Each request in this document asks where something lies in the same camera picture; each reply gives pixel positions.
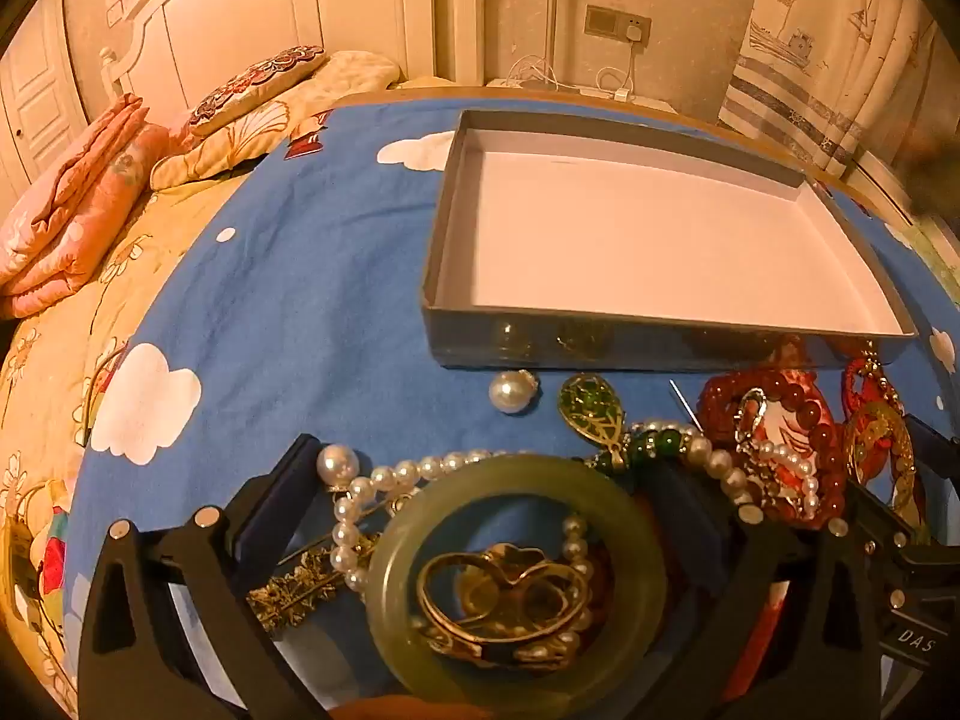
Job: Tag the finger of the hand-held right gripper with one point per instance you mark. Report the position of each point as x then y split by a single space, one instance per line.
934 442
889 517

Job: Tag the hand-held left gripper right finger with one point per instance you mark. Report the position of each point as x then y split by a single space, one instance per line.
686 499

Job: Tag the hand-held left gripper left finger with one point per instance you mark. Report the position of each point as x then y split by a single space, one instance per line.
289 480

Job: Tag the red gold knot pendant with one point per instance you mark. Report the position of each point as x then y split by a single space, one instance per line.
877 439

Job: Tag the gold brooch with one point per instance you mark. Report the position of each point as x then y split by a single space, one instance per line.
300 589

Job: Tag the green jade bangle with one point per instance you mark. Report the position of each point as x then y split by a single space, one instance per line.
390 577

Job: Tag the grey cardboard box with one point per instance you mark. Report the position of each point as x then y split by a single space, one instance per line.
637 240

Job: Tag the thin metal pin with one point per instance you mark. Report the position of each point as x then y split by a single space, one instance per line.
684 405

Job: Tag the green gold pendant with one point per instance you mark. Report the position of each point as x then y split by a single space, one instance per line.
589 405

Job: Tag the blue cartoon printed blanket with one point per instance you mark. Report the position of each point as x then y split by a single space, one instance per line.
300 277

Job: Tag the large pearl earring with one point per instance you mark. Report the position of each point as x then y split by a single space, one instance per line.
512 392

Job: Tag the yellow floral quilt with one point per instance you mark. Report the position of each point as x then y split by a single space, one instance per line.
75 360

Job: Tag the pink folded quilt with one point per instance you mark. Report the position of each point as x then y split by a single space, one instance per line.
67 210

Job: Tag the embroidered floral pillow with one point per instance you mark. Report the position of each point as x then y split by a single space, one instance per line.
255 82

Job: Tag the striped printed curtain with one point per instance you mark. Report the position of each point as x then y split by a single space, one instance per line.
825 52

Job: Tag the white charging adapter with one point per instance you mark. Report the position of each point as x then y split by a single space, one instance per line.
624 95

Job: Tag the white nightstand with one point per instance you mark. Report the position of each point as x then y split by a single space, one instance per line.
570 92

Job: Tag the white charger plug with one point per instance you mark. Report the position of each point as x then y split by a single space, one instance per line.
635 31

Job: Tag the white bed headboard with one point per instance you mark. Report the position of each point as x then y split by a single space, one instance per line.
300 0

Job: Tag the white pole lamp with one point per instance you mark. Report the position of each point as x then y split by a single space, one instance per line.
559 15

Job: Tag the grey wall socket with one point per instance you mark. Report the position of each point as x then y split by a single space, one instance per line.
607 19

